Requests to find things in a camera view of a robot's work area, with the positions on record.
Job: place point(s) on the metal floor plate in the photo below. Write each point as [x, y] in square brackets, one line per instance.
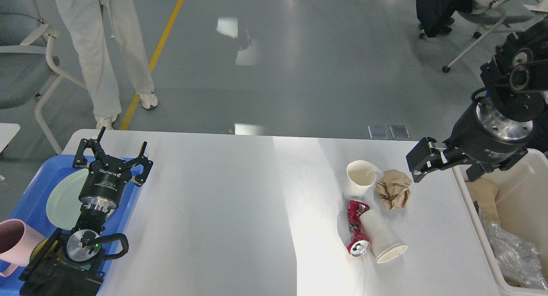
[400, 133]
[378, 133]

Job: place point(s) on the grey office chair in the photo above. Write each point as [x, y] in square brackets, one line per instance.
[28, 67]

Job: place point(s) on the right metal floor plate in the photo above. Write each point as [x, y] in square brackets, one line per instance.
[400, 133]

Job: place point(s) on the white paper cup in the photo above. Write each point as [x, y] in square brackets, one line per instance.
[360, 176]
[386, 245]

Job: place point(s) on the aluminium foil tray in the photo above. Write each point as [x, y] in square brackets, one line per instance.
[517, 258]

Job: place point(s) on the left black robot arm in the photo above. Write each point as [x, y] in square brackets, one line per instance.
[70, 262]

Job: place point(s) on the left metal floor plate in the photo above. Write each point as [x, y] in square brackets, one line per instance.
[378, 133]

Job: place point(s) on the white side table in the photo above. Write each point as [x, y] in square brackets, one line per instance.
[7, 132]

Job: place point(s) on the pink ribbed mug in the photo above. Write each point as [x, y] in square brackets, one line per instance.
[17, 242]

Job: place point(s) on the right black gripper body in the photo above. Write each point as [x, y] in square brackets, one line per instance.
[485, 135]

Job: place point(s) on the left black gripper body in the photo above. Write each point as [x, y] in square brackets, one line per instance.
[104, 185]

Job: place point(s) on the red crumpled wrapper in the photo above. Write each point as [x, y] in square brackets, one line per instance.
[360, 243]

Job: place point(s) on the brown paper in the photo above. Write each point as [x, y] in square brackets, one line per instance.
[394, 189]

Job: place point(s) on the chair with black jacket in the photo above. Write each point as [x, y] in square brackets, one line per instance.
[490, 16]

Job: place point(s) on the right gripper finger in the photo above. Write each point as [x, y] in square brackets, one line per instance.
[424, 158]
[478, 169]

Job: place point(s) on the blue-grey HOME mug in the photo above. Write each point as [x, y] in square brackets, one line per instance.
[40, 246]

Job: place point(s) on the person in light trousers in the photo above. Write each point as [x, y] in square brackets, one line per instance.
[84, 21]

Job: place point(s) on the white plastic bin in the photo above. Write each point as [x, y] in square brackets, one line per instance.
[522, 205]

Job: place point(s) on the green plate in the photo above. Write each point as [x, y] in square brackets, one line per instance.
[64, 204]

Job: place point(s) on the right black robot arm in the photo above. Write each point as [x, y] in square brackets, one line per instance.
[515, 79]

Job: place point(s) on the brown paper bag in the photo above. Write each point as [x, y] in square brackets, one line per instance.
[484, 192]

